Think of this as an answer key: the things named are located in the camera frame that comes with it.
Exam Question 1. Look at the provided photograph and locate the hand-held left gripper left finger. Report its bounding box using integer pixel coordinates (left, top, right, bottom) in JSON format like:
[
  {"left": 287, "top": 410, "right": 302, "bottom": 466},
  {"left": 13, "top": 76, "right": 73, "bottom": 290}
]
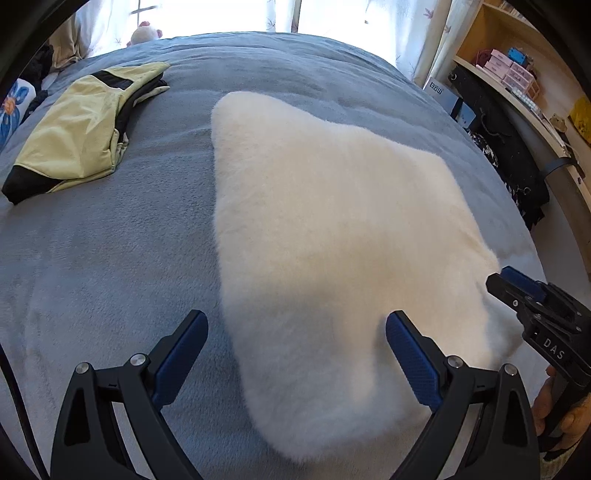
[{"left": 50, "top": 309, "right": 209, "bottom": 480}]

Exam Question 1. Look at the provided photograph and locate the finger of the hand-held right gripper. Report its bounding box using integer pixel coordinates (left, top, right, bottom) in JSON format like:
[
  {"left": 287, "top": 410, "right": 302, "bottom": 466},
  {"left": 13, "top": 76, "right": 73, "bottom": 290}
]
[
  {"left": 501, "top": 266, "right": 550, "bottom": 301},
  {"left": 486, "top": 273, "right": 525, "bottom": 308}
]

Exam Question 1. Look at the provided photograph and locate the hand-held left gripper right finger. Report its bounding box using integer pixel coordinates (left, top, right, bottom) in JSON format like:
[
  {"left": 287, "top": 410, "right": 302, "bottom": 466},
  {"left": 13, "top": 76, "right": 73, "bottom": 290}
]
[{"left": 385, "top": 310, "right": 541, "bottom": 480}]

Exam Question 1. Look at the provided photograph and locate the white fluffy coat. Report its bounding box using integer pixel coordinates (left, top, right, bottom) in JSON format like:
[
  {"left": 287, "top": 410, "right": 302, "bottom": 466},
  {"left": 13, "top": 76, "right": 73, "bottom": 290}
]
[{"left": 210, "top": 91, "right": 539, "bottom": 464}]

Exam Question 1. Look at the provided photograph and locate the person's right hand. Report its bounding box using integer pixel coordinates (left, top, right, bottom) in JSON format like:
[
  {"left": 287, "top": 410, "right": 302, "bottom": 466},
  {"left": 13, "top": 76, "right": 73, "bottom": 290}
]
[{"left": 531, "top": 367, "right": 591, "bottom": 459}]

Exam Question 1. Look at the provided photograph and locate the grey-blue blanket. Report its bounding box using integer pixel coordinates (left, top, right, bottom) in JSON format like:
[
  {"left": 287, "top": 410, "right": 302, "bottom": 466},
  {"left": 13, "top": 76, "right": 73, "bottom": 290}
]
[{"left": 0, "top": 31, "right": 550, "bottom": 480}]

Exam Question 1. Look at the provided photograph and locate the small blue box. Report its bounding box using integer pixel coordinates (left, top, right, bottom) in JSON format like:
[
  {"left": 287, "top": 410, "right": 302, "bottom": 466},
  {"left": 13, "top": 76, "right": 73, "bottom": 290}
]
[{"left": 455, "top": 99, "right": 479, "bottom": 131}]

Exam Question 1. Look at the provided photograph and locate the yellow packet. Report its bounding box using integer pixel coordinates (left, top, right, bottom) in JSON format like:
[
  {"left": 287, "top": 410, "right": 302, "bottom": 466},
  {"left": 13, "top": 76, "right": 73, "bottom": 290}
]
[{"left": 570, "top": 95, "right": 591, "bottom": 138}]

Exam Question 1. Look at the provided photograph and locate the stack of pink boxes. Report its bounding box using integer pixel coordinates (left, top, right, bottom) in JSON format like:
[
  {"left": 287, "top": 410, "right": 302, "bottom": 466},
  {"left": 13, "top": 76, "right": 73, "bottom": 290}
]
[{"left": 482, "top": 48, "right": 541, "bottom": 100}]

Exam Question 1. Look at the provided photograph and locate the white printed box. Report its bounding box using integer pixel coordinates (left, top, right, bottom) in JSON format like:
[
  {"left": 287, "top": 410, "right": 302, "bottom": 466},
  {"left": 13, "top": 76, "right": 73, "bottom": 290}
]
[{"left": 424, "top": 76, "right": 462, "bottom": 112}]

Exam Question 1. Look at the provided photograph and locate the yellow-green jacket black trim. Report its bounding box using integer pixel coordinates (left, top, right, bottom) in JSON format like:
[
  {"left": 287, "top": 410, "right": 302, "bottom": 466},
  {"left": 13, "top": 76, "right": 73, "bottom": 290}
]
[{"left": 1, "top": 61, "right": 171, "bottom": 206}]

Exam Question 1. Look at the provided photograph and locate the wooden shelf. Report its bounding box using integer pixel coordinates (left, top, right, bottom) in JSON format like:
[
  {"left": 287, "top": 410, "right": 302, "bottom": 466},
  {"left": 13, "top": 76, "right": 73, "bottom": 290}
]
[{"left": 452, "top": 0, "right": 591, "bottom": 208}]

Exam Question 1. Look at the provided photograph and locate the white floral curtain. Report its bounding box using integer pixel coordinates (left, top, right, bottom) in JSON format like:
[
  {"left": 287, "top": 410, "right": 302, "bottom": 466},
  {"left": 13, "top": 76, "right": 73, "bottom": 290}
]
[{"left": 365, "top": 0, "right": 455, "bottom": 88}]

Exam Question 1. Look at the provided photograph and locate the blue floral pillow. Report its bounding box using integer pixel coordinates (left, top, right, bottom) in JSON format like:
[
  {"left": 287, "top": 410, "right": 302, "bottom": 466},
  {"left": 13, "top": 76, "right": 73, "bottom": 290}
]
[{"left": 0, "top": 78, "right": 38, "bottom": 148}]

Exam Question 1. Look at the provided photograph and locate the black cloth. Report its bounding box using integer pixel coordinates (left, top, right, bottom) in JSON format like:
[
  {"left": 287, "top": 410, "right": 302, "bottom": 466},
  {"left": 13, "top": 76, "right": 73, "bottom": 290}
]
[{"left": 28, "top": 44, "right": 56, "bottom": 100}]

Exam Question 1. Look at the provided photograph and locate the pink white plush toy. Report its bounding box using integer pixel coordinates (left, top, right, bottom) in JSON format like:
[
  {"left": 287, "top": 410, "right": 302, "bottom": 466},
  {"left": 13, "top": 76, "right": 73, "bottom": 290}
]
[{"left": 127, "top": 21, "right": 164, "bottom": 46}]

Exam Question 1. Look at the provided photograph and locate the bright window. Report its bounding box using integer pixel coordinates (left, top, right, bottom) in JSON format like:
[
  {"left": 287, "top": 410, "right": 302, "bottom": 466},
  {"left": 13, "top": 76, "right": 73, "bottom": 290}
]
[{"left": 124, "top": 0, "right": 370, "bottom": 38}]

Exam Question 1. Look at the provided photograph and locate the black cable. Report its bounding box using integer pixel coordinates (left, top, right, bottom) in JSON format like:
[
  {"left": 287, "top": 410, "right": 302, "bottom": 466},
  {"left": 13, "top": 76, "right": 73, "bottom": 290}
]
[{"left": 0, "top": 342, "right": 49, "bottom": 480}]

